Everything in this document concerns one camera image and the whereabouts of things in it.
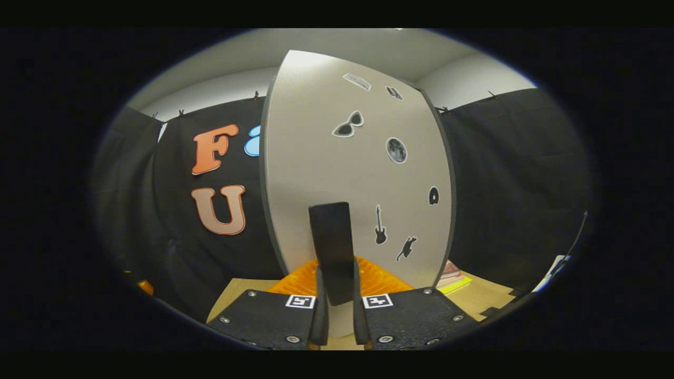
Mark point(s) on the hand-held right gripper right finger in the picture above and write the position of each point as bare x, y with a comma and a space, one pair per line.
359, 310

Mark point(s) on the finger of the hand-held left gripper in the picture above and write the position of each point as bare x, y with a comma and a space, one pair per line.
146, 287

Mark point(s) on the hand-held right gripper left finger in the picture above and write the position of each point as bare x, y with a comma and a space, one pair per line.
320, 310

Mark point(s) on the white cabinet door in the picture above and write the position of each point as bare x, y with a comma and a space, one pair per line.
316, 158

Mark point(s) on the yellow book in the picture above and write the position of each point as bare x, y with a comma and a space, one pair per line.
457, 286

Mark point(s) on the white device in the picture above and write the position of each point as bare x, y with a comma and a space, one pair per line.
553, 268

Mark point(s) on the black backdrop cloth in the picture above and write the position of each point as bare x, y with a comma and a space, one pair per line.
516, 184

